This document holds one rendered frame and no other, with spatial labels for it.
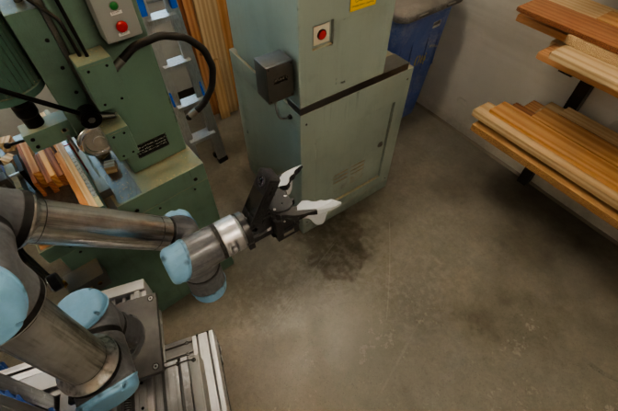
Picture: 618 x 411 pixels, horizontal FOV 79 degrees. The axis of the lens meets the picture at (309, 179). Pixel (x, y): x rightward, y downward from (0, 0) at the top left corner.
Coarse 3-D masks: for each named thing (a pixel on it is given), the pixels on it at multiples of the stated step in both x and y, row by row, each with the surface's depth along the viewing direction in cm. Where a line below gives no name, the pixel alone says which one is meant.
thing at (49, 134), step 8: (56, 112) 123; (48, 120) 120; (56, 120) 120; (64, 120) 120; (24, 128) 117; (40, 128) 117; (48, 128) 118; (56, 128) 120; (64, 128) 121; (72, 128) 123; (24, 136) 115; (32, 136) 116; (40, 136) 118; (48, 136) 119; (56, 136) 121; (64, 136) 123; (72, 136) 124; (32, 144) 118; (40, 144) 119; (48, 144) 121
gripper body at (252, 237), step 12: (276, 192) 78; (276, 204) 75; (288, 204) 75; (240, 216) 73; (276, 216) 74; (252, 228) 74; (264, 228) 77; (276, 228) 75; (288, 228) 78; (252, 240) 73
